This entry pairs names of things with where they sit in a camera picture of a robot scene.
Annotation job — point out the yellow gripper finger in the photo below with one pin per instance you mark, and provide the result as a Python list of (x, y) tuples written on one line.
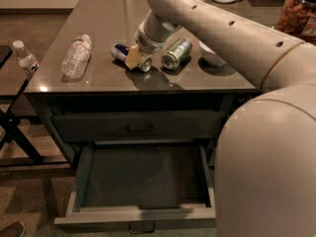
[(134, 57)]

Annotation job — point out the blue silver redbull can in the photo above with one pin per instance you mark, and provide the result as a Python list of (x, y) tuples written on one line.
[(120, 51)]

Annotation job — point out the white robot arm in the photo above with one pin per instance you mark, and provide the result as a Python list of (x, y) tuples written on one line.
[(265, 159)]

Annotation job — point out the green silver soda can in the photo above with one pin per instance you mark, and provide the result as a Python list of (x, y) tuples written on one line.
[(176, 53)]

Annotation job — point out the grey top left drawer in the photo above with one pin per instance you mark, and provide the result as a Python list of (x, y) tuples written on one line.
[(163, 125)]

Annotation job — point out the grey counter cabinet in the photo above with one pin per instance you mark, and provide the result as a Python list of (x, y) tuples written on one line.
[(108, 87)]

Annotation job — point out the open grey middle drawer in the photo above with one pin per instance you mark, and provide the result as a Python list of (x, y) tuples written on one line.
[(140, 189)]

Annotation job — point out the clear plastic water bottle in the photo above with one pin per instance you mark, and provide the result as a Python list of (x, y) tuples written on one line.
[(76, 60)]

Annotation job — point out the white ceramic bowl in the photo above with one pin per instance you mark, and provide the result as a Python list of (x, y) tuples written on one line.
[(209, 55)]

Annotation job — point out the small water bottle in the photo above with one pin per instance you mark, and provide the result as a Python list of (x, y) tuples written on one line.
[(27, 61)]

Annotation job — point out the dark side table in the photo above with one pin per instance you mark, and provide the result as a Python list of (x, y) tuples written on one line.
[(10, 131)]

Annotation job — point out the clear jar of snacks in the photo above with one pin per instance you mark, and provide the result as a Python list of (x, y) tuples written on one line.
[(298, 18)]

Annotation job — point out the brown shoe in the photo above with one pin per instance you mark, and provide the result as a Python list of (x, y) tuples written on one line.
[(16, 229)]

